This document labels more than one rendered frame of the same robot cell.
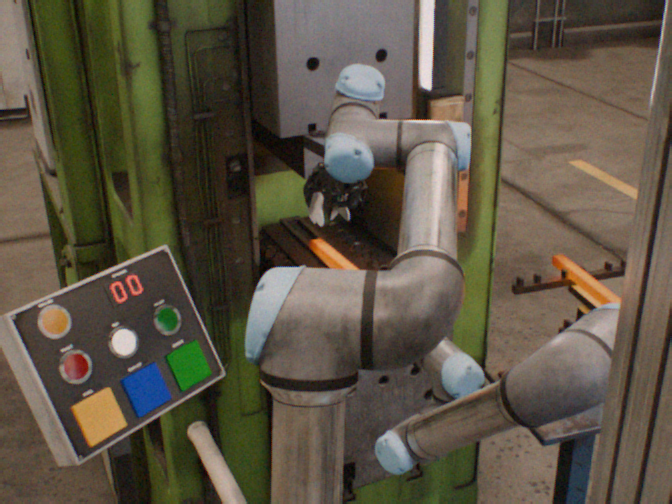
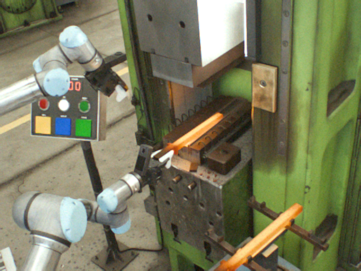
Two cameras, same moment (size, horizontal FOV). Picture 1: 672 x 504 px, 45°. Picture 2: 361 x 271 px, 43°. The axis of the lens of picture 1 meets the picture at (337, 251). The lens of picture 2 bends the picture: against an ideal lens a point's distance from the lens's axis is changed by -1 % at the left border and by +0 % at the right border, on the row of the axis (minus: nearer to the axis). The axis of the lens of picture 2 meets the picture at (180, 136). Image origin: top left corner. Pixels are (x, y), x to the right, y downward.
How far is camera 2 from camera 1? 181 cm
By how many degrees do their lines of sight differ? 59
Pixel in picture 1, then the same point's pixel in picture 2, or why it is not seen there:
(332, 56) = (158, 17)
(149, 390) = (62, 127)
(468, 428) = not seen: hidden behind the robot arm
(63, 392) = (36, 109)
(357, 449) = (177, 221)
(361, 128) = (44, 56)
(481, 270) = (299, 188)
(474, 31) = (287, 27)
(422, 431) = not seen: hidden behind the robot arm
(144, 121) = (122, 20)
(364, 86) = (61, 38)
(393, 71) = (189, 36)
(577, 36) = not seen: outside the picture
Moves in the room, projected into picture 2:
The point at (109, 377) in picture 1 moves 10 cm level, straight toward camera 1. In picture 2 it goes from (53, 114) to (33, 123)
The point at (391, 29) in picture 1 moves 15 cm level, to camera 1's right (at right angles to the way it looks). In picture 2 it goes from (185, 11) to (207, 24)
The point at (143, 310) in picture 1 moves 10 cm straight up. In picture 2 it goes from (76, 97) to (71, 77)
